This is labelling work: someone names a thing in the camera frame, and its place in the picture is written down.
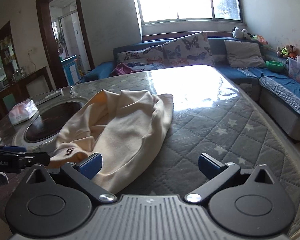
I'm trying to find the clear plastic storage box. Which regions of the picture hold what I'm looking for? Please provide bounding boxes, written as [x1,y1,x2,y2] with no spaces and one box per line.
[287,55,300,89]

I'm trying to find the pink crumpled cloth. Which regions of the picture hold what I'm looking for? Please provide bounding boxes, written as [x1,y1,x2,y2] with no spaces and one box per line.
[110,62,133,77]

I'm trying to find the large butterfly print cushion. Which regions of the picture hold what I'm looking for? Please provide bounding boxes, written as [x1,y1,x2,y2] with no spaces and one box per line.
[163,31,215,68]

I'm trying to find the green bowl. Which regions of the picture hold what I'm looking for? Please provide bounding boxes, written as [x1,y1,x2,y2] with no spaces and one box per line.
[265,60,285,72]

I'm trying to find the blue and white cabinet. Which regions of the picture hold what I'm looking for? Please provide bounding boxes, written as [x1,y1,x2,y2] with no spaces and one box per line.
[61,55,78,85]

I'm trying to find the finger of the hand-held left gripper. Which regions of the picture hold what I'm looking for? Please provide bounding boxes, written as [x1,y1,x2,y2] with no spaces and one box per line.
[0,144,27,154]
[0,152,50,173]

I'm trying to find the round dark table cooktop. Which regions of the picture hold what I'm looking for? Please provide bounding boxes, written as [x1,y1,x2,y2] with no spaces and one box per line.
[14,97,89,147]

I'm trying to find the blue corner sofa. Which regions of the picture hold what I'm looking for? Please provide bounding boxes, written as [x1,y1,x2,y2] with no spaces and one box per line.
[80,37,300,143]

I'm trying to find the brown door frame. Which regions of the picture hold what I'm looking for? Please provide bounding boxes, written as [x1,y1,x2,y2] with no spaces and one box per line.
[36,0,95,88]

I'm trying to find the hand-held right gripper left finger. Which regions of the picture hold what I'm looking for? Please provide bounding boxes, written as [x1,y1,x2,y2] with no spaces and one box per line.
[26,152,117,203]

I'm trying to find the brown and green plush toy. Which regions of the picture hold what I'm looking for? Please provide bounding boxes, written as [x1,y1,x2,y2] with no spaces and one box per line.
[276,44,298,59]

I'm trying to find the orange and green toy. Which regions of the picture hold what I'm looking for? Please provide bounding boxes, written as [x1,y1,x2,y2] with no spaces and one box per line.
[251,35,268,46]

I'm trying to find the cream sweatshirt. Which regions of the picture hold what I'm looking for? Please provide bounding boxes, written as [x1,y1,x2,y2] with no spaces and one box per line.
[50,89,175,195]

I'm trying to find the plain grey cushion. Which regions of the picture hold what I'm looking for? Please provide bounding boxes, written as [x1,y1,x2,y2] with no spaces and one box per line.
[224,40,265,68]

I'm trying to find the window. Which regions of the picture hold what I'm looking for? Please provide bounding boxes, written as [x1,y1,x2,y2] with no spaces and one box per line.
[130,0,242,23]

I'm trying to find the hanging clothes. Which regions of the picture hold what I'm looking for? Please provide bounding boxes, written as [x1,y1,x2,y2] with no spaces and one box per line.
[55,31,67,49]

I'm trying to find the pink tissue pack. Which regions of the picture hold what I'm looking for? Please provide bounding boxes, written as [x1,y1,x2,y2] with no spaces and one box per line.
[9,99,39,125]

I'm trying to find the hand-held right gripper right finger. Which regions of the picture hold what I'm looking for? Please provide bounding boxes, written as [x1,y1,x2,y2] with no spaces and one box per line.
[185,153,274,203]

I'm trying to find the blue sofa throw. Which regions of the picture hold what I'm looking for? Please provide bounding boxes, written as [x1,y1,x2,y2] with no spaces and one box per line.
[236,66,300,120]

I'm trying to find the panda plush toy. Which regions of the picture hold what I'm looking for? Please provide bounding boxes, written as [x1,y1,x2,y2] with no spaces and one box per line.
[231,27,253,40]

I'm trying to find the grey remote control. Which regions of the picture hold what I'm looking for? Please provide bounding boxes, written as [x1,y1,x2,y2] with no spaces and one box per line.
[36,90,63,105]

